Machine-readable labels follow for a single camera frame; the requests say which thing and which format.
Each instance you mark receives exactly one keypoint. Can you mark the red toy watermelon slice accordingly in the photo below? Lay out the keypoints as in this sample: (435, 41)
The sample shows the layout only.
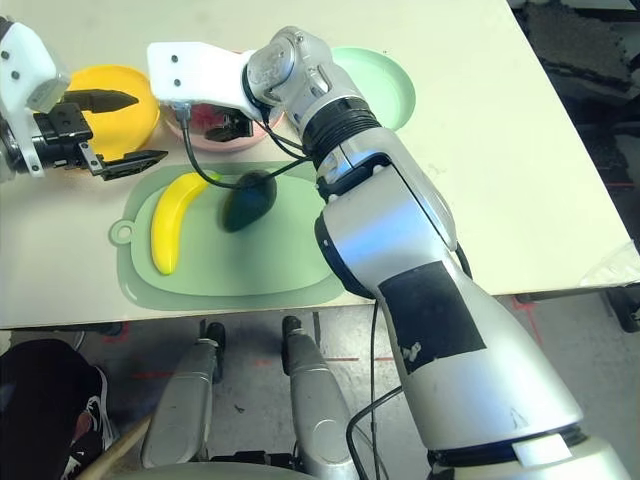
(205, 117)

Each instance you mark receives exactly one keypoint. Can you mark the wooden stick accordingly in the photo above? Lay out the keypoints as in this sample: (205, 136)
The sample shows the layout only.
(120, 445)

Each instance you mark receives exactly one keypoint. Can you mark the clear plastic bag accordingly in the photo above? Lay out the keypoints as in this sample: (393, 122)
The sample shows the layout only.
(615, 265)

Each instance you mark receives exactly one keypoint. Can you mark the dark green toy avocado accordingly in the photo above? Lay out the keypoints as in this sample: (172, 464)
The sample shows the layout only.
(247, 205)

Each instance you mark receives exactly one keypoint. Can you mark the silver right robot leg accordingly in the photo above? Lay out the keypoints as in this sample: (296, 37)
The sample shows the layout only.
(320, 410)

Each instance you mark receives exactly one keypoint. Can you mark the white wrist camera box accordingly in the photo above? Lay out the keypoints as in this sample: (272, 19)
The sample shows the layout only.
(25, 60)
(195, 70)

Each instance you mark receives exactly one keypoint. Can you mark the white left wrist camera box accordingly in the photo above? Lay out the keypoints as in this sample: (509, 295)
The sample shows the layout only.
(25, 60)

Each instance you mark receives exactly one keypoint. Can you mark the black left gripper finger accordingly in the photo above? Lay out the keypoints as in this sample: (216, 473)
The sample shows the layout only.
(130, 164)
(107, 101)

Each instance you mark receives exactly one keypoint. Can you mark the bystander black trouser leg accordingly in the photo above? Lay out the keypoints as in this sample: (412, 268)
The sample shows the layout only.
(40, 400)

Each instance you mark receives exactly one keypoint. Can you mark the green silicone mat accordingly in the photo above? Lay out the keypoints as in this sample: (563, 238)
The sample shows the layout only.
(240, 265)

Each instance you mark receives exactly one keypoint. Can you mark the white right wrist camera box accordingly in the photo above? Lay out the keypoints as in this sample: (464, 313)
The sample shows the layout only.
(195, 70)

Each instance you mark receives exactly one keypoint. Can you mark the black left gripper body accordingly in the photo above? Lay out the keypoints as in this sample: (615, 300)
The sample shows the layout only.
(62, 135)

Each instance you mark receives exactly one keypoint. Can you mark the silver left robot leg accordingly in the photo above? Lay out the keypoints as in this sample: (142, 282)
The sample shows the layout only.
(180, 410)

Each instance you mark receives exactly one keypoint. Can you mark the yellow plastic plate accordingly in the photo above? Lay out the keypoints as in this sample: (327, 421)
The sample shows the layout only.
(120, 130)

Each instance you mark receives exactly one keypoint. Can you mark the grey robot torso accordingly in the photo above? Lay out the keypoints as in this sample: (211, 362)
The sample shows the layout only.
(210, 472)

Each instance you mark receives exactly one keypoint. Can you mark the black patterned bystander sneaker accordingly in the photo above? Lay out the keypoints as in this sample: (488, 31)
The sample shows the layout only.
(97, 425)

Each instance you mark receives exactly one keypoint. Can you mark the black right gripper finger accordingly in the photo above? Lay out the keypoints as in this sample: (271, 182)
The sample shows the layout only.
(221, 135)

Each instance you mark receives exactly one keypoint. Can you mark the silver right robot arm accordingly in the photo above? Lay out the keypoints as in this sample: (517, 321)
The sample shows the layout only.
(400, 250)

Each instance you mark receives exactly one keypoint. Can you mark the yellow toy banana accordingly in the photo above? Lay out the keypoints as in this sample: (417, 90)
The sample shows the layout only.
(167, 225)

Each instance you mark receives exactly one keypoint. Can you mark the mint green plastic plate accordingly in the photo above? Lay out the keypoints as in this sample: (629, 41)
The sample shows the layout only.
(385, 85)

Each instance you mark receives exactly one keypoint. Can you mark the silver robot leg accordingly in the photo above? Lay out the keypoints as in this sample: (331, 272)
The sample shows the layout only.
(180, 410)
(320, 410)

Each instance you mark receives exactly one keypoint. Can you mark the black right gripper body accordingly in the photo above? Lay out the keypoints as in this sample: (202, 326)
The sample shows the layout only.
(237, 125)

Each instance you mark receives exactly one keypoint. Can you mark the pink plastic plate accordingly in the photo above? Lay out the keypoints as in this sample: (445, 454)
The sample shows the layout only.
(197, 141)

